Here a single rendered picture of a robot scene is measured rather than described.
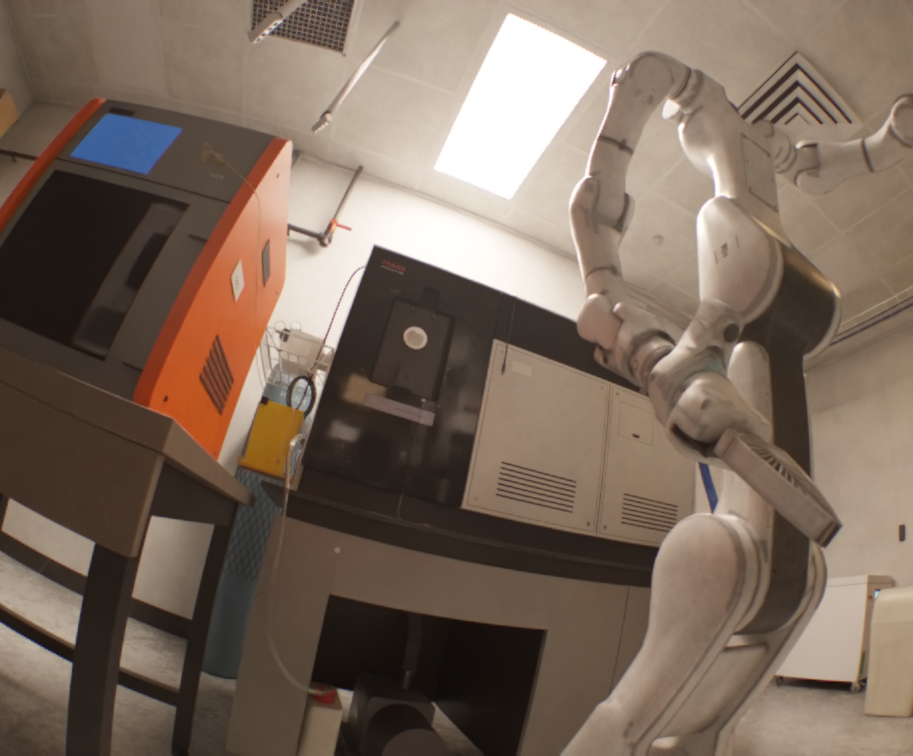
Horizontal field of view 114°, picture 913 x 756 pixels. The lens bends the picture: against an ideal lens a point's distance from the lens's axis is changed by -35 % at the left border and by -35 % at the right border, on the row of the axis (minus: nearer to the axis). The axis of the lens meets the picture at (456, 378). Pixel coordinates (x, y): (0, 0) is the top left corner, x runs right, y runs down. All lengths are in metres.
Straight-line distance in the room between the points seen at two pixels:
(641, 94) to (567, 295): 2.30
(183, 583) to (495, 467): 1.59
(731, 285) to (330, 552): 0.87
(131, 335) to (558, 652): 1.07
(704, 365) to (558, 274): 2.72
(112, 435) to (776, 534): 0.69
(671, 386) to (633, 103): 0.60
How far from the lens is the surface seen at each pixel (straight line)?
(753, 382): 0.65
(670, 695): 0.61
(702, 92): 0.98
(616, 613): 1.27
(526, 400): 1.25
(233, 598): 1.85
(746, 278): 0.66
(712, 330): 0.45
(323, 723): 1.13
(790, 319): 0.70
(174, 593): 2.29
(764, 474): 0.35
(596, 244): 0.75
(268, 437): 1.10
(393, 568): 1.00
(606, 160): 0.88
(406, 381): 1.14
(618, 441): 1.39
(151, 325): 0.54
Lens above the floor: 0.65
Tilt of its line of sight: 24 degrees up
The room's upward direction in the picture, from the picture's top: 12 degrees clockwise
